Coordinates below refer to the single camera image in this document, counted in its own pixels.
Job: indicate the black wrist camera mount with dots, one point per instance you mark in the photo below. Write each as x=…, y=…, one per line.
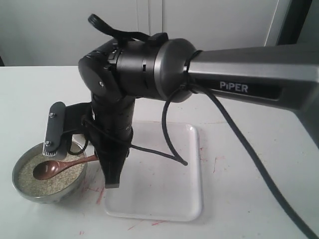
x=64, y=122

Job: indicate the white granular powder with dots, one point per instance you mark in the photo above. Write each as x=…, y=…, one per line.
x=37, y=188

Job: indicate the large steel rice bowl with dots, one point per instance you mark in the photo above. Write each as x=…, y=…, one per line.
x=53, y=198

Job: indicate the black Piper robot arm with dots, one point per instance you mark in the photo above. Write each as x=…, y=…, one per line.
x=159, y=68

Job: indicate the white plastic tray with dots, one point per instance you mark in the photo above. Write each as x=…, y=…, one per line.
x=156, y=188

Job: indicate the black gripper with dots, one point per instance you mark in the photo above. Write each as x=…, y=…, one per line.
x=111, y=134

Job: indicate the brown wooden spoon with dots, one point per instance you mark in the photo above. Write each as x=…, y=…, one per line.
x=51, y=168

